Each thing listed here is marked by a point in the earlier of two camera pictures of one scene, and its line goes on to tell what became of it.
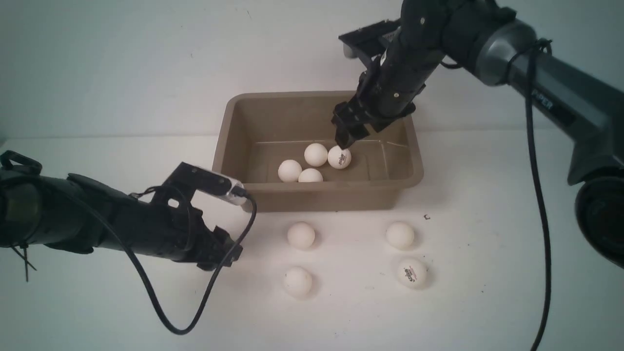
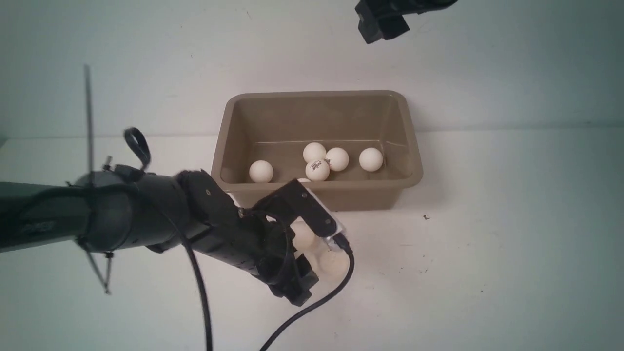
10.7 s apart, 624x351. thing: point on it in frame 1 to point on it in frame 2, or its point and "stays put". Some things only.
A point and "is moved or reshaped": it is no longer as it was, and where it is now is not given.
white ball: (289, 171) to (261, 171)
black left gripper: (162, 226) to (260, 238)
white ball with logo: (411, 273) to (317, 170)
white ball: (298, 282) is moved or reshaped
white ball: (315, 154) stays put
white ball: (339, 158) stays put
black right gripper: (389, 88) to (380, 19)
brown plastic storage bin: (282, 146) stays put
